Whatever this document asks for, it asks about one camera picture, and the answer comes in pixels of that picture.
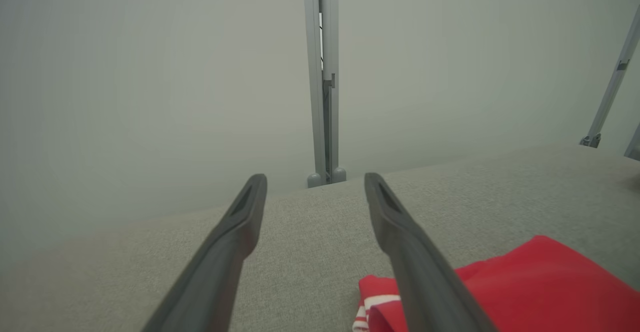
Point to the grey corner post with foot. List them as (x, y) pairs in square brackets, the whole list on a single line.
[(612, 87)]

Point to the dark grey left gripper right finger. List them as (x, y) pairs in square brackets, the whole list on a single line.
[(425, 287)]

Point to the short grey frame bar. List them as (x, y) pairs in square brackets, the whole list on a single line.
[(634, 145)]

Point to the red jersey with white sleeves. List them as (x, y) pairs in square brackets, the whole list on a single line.
[(540, 282)]

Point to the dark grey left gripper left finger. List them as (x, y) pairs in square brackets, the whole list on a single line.
[(215, 277)]

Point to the grey double metal partition post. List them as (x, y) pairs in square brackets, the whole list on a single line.
[(312, 97)]

